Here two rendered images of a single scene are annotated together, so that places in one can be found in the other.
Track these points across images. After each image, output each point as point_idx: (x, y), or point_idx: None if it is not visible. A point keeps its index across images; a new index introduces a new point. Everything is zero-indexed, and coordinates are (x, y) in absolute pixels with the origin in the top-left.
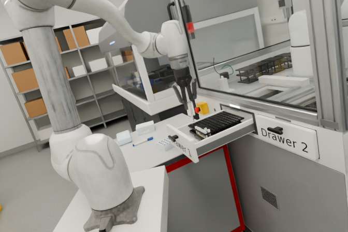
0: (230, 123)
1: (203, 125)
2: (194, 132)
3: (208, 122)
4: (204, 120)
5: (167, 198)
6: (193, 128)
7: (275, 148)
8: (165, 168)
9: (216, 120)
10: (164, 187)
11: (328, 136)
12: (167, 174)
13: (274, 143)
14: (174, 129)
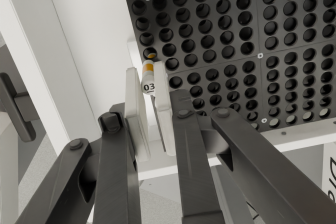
0: (293, 125)
1: (196, 51)
2: (146, 25)
3: (233, 41)
4: None
5: (16, 192)
6: (143, 53)
7: (320, 153)
8: (1, 139)
9: (276, 39)
10: (6, 203)
11: None
12: (9, 130)
13: (323, 184)
14: (26, 79)
